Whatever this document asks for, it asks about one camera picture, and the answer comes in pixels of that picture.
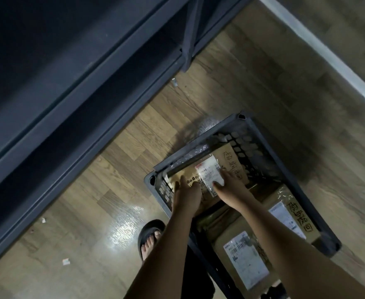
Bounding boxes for person's left hand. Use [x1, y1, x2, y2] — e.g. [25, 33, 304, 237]
[171, 176, 202, 220]

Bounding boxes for person's right hand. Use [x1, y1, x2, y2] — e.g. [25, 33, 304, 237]
[213, 168, 258, 215]

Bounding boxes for black printed small cardboard box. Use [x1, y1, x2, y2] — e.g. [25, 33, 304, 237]
[165, 143, 249, 215]

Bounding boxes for dark grey plastic crate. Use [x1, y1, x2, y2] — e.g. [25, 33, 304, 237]
[144, 113, 342, 299]

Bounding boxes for dark grey metal shelving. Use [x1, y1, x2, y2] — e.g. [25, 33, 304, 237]
[0, 0, 255, 274]

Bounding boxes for person's left forearm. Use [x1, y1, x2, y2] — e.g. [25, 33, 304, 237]
[123, 211, 199, 299]

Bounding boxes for person's right forearm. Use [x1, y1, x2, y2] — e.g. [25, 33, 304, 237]
[240, 199, 365, 299]

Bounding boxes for person's left foot in sandal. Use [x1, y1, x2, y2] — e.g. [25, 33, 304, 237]
[137, 219, 166, 262]

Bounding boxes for person's dark shorts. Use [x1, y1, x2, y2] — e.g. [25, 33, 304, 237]
[182, 245, 216, 299]

